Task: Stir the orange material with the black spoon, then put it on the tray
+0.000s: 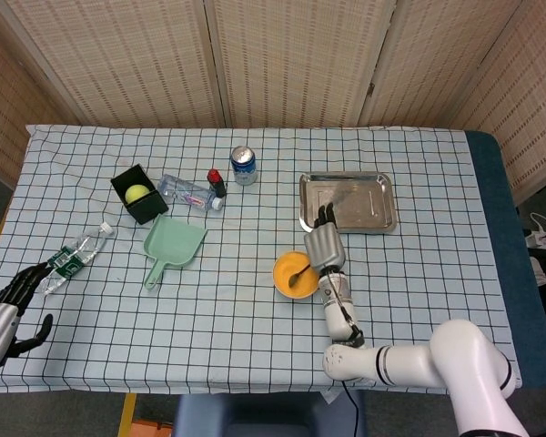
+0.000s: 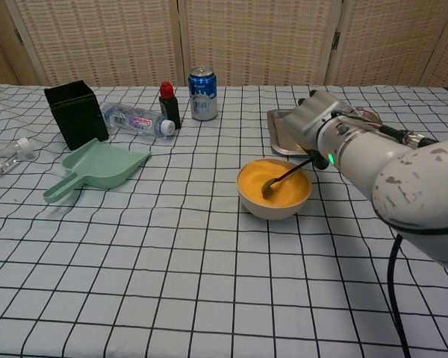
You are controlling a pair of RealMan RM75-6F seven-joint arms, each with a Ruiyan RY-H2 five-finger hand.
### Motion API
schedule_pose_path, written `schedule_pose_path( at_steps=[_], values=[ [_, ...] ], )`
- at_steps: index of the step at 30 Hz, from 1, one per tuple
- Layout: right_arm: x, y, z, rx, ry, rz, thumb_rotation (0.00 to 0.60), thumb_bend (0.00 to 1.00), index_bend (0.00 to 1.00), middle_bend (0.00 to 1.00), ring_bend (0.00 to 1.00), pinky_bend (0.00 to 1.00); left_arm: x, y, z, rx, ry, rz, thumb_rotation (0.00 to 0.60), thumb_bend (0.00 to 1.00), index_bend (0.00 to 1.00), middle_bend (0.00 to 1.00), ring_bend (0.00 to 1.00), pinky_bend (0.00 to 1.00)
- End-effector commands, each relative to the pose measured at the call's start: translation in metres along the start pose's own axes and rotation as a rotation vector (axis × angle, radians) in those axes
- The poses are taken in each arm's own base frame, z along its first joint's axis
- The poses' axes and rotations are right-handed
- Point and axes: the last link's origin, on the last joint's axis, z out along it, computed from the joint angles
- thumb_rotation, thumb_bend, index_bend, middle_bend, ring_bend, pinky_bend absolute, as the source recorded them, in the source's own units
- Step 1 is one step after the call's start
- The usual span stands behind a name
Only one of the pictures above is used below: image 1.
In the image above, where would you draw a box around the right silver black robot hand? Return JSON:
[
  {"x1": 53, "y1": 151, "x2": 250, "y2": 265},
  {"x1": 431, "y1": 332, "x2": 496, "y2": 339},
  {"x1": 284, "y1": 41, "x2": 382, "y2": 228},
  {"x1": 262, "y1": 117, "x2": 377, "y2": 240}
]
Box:
[{"x1": 303, "y1": 203, "x2": 346, "y2": 270}]

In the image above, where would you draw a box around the black spoon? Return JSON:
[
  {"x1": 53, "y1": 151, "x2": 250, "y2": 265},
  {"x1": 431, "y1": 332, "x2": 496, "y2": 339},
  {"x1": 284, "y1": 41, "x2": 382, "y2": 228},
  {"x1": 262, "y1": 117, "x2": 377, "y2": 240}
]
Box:
[{"x1": 288, "y1": 262, "x2": 314, "y2": 288}]

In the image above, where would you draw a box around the orange bowl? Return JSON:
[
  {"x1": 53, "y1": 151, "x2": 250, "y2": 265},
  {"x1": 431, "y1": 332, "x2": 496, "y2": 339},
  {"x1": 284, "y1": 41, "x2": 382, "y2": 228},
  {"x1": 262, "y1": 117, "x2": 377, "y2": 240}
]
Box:
[{"x1": 272, "y1": 250, "x2": 323, "y2": 300}]

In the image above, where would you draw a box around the stainless steel tray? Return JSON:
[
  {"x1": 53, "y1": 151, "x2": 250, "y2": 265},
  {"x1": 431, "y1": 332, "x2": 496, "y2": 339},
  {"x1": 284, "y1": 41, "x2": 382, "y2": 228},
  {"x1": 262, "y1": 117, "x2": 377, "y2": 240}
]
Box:
[{"x1": 298, "y1": 171, "x2": 399, "y2": 235}]

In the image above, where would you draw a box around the blue drink can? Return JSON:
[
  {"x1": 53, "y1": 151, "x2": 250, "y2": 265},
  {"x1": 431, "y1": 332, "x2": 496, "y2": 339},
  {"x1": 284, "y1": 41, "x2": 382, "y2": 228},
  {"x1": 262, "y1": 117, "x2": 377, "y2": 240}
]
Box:
[{"x1": 229, "y1": 145, "x2": 258, "y2": 187}]

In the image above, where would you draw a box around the blue checked tablecloth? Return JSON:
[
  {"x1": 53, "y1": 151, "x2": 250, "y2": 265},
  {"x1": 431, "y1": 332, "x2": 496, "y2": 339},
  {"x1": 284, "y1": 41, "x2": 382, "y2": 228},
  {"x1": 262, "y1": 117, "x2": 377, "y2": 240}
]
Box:
[{"x1": 0, "y1": 125, "x2": 524, "y2": 396}]

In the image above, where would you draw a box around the dark sauce bottle red cap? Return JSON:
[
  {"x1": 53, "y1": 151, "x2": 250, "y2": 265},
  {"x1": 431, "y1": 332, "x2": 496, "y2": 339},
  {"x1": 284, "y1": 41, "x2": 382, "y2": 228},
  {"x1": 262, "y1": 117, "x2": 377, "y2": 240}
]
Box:
[{"x1": 207, "y1": 168, "x2": 228, "y2": 199}]

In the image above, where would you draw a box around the clear bottle green label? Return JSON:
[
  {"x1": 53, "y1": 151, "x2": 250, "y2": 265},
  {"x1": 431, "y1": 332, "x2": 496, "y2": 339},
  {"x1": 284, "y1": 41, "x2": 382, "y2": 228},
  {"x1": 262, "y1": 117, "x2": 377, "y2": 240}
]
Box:
[{"x1": 40, "y1": 221, "x2": 115, "y2": 296}]

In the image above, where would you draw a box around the green plastic dustpan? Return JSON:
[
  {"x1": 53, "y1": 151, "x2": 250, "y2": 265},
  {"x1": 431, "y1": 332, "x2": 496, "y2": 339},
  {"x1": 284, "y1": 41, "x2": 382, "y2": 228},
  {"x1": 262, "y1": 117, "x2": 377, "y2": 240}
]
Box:
[{"x1": 143, "y1": 213, "x2": 208, "y2": 292}]

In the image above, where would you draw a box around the clear bottle pink label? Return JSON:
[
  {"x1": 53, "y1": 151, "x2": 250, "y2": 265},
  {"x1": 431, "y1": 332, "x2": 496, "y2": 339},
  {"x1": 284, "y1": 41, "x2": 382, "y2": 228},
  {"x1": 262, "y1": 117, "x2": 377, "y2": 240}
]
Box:
[{"x1": 157, "y1": 173, "x2": 225, "y2": 211}]

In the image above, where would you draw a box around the blue padded seat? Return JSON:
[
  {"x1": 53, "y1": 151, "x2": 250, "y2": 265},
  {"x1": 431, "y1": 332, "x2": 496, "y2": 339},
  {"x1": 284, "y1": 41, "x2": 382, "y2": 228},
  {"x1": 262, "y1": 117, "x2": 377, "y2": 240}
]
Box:
[{"x1": 172, "y1": 390, "x2": 368, "y2": 437}]

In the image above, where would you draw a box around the dark blue padded table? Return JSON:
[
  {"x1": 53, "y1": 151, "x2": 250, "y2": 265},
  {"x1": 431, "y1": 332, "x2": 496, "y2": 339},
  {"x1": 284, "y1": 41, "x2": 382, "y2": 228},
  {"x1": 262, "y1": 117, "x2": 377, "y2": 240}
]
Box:
[{"x1": 463, "y1": 130, "x2": 546, "y2": 391}]

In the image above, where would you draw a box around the black square box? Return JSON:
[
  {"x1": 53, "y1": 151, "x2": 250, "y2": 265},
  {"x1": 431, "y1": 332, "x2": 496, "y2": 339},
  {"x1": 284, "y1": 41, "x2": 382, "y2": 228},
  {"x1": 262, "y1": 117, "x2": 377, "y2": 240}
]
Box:
[{"x1": 109, "y1": 163, "x2": 170, "y2": 226}]

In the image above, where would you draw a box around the orange box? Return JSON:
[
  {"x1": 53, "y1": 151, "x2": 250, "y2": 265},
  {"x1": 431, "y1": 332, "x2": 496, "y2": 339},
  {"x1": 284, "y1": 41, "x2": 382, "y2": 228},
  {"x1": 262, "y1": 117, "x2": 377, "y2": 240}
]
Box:
[{"x1": 129, "y1": 421, "x2": 174, "y2": 437}]

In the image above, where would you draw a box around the woven folding screen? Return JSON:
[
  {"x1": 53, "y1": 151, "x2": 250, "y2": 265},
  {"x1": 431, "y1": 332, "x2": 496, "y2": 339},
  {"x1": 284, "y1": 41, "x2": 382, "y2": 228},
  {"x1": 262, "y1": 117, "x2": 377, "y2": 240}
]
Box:
[{"x1": 0, "y1": 0, "x2": 546, "y2": 206}]

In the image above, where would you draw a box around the yellow-green tennis ball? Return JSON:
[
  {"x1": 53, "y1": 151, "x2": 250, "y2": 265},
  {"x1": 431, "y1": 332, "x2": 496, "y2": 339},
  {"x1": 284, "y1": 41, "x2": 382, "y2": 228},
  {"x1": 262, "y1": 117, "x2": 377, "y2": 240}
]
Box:
[{"x1": 125, "y1": 183, "x2": 149, "y2": 205}]

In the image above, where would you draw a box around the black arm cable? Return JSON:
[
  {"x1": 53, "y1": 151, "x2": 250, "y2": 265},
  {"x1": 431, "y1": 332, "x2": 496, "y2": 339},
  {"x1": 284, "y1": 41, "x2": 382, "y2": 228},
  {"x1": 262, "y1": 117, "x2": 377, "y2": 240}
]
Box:
[{"x1": 340, "y1": 380, "x2": 363, "y2": 437}]

